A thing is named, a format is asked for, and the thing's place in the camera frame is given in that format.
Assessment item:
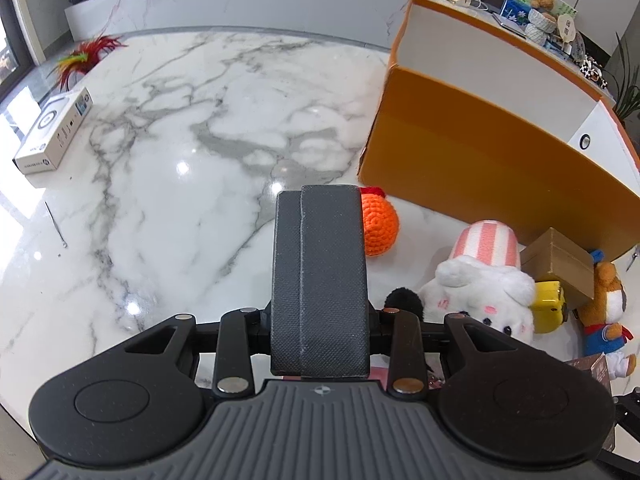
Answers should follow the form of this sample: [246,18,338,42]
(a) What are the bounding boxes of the orange crochet ball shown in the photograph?
[359,186,400,257]

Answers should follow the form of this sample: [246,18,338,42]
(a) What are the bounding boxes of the white plush with striped hat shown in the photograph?
[383,219,537,346]

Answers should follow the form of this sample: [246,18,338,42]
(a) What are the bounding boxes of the fox plush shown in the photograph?
[577,261,637,380]

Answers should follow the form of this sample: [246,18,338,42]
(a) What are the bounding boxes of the yellow toy block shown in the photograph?
[529,281,567,334]

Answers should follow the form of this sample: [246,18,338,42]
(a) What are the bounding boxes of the small brown cardboard box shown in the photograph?
[521,228,594,310]

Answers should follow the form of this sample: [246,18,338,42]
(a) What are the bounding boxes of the orange storage box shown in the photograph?
[358,0,639,258]

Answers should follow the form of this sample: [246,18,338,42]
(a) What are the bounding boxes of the white product box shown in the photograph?
[13,87,93,176]

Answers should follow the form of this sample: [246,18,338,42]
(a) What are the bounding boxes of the red feather toy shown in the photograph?
[51,35,127,91]

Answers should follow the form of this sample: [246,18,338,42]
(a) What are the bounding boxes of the black white cow pattern item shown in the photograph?
[579,55,608,89]

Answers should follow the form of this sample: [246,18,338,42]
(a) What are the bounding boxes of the white woven pots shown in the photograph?
[524,8,556,47]

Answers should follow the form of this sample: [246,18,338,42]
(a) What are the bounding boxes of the green blue picture card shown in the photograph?
[500,0,577,28]

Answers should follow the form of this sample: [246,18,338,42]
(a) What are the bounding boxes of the potted green plant right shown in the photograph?
[614,36,640,122]

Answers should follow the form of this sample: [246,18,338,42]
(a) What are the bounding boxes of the teddy bear on shelf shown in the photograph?
[529,0,555,12]

